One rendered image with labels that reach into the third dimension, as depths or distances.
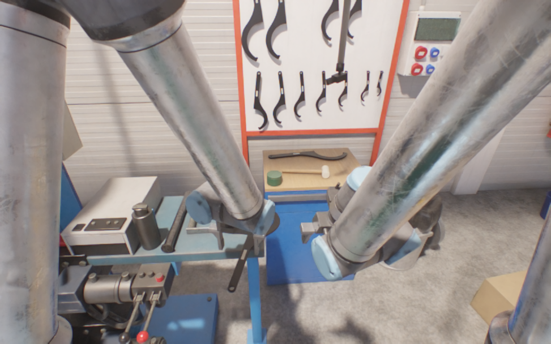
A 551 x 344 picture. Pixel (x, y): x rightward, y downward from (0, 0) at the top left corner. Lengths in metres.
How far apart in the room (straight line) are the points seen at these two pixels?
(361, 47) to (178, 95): 2.47
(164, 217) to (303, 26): 1.93
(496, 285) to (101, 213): 2.43
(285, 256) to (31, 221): 1.84
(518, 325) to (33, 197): 0.65
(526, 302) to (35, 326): 0.65
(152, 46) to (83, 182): 3.29
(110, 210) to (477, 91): 1.26
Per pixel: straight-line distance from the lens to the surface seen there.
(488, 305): 2.58
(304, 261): 2.20
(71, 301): 1.33
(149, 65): 0.36
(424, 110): 0.32
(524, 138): 4.19
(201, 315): 2.14
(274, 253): 2.09
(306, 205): 1.82
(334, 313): 2.27
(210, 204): 0.71
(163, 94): 0.38
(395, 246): 0.62
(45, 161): 0.43
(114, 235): 1.21
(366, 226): 0.43
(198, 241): 1.22
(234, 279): 1.05
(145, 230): 1.18
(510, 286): 2.55
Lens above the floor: 1.89
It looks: 30 degrees down
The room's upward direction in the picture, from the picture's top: straight up
